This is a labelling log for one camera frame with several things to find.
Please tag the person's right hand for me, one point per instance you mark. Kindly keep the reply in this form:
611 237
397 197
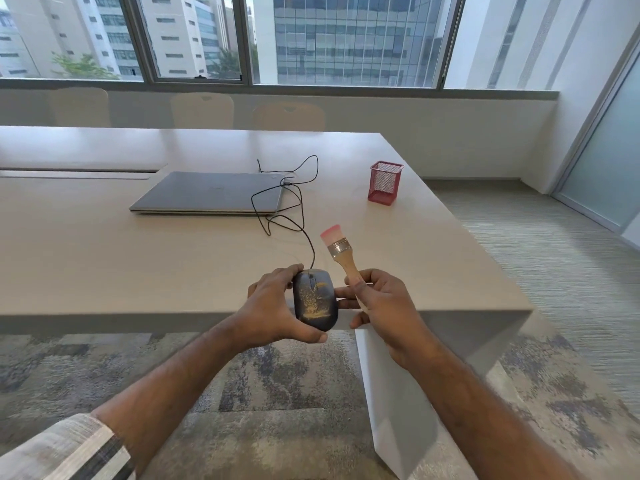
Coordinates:
395 314

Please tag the person's right forearm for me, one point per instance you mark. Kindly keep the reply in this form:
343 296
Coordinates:
480 419

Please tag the grey window frame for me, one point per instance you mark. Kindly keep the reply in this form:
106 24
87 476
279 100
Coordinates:
140 44

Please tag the person's left hand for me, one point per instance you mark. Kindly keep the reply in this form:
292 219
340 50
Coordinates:
267 309

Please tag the frosted glass door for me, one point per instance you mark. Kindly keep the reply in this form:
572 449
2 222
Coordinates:
605 169

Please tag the red mesh pen holder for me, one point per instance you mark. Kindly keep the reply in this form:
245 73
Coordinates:
385 187

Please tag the black dusty computer mouse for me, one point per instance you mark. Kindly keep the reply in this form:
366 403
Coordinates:
315 299

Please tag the beige chair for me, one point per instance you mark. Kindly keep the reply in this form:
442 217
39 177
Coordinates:
202 112
80 107
289 118

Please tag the person's left forearm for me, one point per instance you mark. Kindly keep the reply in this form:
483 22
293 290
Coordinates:
175 384

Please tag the grey closed laptop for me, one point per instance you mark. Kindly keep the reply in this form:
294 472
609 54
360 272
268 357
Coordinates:
210 192

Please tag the wooden brush with pink bristles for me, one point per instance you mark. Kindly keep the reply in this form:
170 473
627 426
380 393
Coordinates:
345 259

